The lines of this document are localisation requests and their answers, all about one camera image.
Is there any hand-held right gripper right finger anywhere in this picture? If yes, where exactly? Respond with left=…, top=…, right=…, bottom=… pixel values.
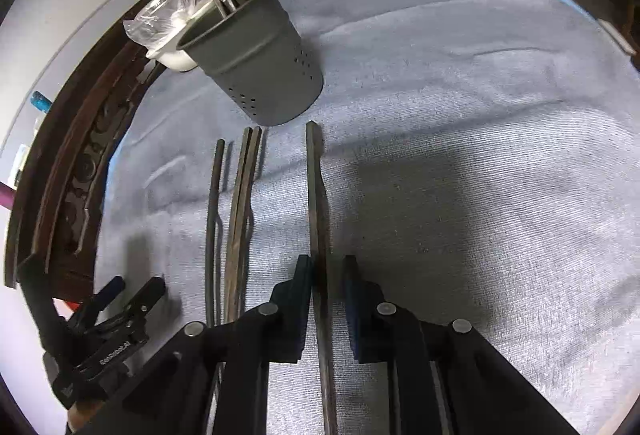
left=342, top=255, right=581, bottom=435

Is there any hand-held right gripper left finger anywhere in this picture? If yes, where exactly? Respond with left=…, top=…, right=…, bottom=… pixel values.
left=92, top=255, right=314, bottom=435

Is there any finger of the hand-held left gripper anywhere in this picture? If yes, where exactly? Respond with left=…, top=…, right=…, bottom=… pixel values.
left=75, top=276, right=126, bottom=327
left=107, top=276, right=166, bottom=331

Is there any grey metal utensil holder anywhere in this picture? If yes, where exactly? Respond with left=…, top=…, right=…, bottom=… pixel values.
left=176, top=0, right=325, bottom=127

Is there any carved wooden bench back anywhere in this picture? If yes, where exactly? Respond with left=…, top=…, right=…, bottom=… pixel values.
left=5, top=0, right=201, bottom=303

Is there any grey towel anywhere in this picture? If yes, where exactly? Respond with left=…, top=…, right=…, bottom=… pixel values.
left=92, top=0, right=640, bottom=435

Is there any white plastic basin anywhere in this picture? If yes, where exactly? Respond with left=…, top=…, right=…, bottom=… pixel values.
left=145, top=5, right=203, bottom=72

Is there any clear plastic bag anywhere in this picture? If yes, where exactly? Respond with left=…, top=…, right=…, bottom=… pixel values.
left=123, top=0, right=213, bottom=52

